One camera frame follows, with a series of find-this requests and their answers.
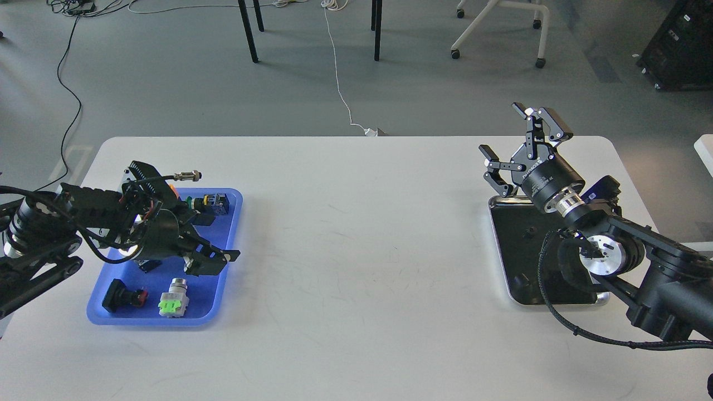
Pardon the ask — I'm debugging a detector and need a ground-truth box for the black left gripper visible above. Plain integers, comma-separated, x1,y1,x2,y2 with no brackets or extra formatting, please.
133,200,241,276

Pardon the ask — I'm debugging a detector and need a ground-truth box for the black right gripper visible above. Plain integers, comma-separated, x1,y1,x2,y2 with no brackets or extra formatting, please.
479,102,585,213

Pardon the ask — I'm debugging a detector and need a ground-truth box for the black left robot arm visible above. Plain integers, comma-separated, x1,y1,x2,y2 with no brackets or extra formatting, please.
2,162,240,318

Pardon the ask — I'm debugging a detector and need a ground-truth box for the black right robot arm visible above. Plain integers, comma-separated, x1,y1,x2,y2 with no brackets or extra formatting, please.
479,102,711,351

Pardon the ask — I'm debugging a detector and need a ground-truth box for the blue plastic tray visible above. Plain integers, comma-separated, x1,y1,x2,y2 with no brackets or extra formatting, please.
86,187,243,327

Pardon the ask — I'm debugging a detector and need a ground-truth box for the silver metal tray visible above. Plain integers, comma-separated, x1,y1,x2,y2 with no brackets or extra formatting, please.
488,195,609,306

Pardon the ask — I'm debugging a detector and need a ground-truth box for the orange button box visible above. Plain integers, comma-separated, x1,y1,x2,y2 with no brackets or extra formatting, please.
163,183,180,203

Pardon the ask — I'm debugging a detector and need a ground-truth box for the silver green push button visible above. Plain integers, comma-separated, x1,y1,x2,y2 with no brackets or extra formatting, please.
158,277,189,318

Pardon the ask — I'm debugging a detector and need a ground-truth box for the white rolling chair base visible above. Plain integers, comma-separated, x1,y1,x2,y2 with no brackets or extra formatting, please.
450,0,550,69

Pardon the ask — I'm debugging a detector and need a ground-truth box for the red black emergency button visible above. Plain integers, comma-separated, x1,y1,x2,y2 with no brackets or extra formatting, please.
101,278,148,313

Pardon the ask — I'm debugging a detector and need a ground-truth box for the black equipment case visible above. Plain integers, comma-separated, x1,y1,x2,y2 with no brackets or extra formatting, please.
637,1,712,91

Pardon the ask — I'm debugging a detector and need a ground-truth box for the white table corner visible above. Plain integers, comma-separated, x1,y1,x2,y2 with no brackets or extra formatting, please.
694,134,713,176

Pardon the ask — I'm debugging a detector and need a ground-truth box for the black table leg left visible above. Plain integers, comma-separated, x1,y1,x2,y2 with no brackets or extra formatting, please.
237,0,265,63

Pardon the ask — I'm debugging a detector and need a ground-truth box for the black table leg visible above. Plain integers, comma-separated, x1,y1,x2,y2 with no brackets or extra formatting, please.
237,0,265,63
371,0,383,62

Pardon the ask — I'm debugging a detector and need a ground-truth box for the black table leg right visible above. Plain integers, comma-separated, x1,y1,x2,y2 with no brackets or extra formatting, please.
371,0,383,62

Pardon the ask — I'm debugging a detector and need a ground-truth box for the green blue selector switch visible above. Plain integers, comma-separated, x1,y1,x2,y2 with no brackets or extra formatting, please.
185,193,230,216

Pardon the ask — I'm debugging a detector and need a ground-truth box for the black floor cable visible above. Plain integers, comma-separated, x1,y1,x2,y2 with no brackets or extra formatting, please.
0,0,129,195

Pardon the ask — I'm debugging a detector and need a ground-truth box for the white floor cable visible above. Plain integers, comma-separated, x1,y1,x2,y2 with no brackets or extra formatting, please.
128,0,371,134

